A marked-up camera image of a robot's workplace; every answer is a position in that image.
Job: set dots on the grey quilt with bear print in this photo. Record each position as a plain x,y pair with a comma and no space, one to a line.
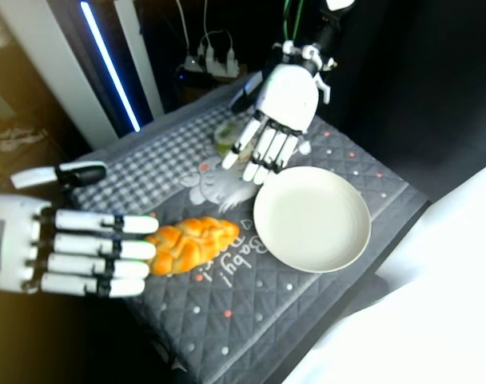
267,312

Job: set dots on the golden braided toy bread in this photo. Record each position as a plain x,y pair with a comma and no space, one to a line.
191,244

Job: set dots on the white round plate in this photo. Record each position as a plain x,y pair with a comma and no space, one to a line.
311,220

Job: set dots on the white column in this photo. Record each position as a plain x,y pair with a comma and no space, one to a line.
63,68

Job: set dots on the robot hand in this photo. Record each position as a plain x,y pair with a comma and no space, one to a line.
87,244
289,96

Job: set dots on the blue light strip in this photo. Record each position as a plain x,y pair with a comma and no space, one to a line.
107,60

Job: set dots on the white power strip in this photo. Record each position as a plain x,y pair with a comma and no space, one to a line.
211,66

